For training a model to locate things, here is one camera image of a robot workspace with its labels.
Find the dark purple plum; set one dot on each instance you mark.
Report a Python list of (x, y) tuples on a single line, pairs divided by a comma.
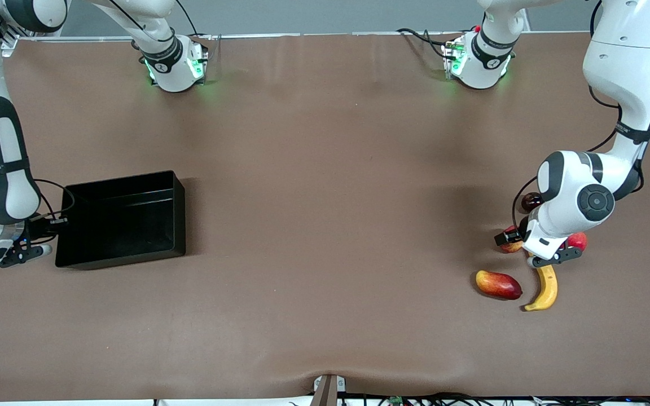
[(530, 201)]

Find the red yellow apple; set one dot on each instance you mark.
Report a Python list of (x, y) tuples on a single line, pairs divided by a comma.
[(511, 247)]

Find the metal table clamp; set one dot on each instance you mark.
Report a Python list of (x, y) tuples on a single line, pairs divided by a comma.
[(341, 384)]

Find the small green circuit board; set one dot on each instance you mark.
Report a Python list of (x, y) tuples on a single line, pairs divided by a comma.
[(396, 401)]

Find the brown table mat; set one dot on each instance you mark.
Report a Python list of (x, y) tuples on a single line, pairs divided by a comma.
[(325, 254)]

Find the red yellow mango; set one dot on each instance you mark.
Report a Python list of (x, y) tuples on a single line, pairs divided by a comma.
[(499, 285)]

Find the yellow banana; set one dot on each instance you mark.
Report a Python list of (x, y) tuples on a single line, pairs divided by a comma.
[(547, 287)]

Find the white table edge rail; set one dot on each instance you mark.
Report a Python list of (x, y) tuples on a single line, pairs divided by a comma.
[(330, 34)]

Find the black plastic box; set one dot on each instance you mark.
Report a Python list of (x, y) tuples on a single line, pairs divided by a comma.
[(122, 225)]

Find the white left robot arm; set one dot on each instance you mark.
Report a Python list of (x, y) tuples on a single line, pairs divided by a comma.
[(624, 62)]

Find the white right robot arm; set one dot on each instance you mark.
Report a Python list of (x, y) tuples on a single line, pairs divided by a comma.
[(12, 194)]

